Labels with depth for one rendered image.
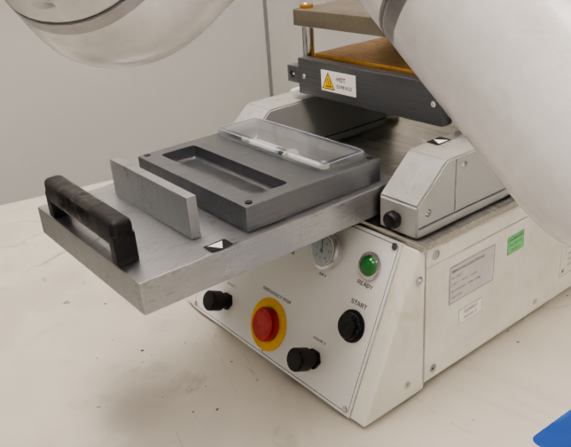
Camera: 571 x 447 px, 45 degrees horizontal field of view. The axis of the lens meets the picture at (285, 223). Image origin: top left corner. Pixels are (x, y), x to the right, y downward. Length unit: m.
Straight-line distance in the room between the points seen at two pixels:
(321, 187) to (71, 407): 0.37
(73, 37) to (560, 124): 0.27
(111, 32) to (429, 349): 0.47
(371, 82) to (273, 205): 0.23
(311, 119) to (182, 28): 0.50
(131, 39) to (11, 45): 1.78
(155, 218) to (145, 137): 1.69
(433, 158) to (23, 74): 1.69
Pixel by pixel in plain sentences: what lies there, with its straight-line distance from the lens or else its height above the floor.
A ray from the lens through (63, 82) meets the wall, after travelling 2.24.
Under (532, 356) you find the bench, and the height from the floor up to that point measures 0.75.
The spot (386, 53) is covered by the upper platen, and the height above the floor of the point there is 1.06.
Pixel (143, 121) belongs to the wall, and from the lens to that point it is 2.32.
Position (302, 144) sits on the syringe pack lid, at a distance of 0.71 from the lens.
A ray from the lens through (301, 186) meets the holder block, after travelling 0.63.
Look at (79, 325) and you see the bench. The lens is 0.94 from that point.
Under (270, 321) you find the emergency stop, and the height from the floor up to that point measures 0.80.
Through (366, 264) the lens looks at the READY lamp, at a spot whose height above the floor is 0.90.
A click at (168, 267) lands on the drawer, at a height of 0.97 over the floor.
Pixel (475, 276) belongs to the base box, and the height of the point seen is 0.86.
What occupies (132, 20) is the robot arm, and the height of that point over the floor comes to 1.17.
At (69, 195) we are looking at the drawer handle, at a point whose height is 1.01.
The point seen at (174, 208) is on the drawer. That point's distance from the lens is 0.61.
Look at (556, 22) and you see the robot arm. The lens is 0.29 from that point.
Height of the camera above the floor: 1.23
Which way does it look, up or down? 25 degrees down
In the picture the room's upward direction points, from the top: 4 degrees counter-clockwise
